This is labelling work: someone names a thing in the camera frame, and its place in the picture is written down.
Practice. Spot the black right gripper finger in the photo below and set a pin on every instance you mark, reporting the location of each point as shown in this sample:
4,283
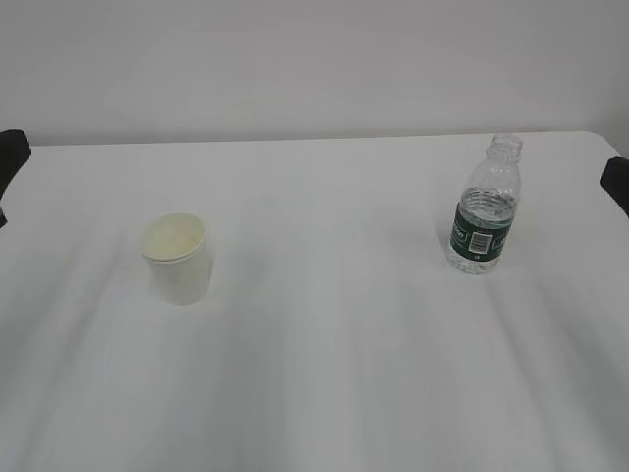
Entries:
615,181

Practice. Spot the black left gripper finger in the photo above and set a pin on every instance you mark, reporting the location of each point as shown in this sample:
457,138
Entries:
14,153

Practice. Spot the clear water bottle green label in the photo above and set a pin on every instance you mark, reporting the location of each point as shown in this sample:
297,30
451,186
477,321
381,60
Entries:
487,207

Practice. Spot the white paper cup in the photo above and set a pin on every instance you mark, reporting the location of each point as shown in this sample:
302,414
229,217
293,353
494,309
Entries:
176,250

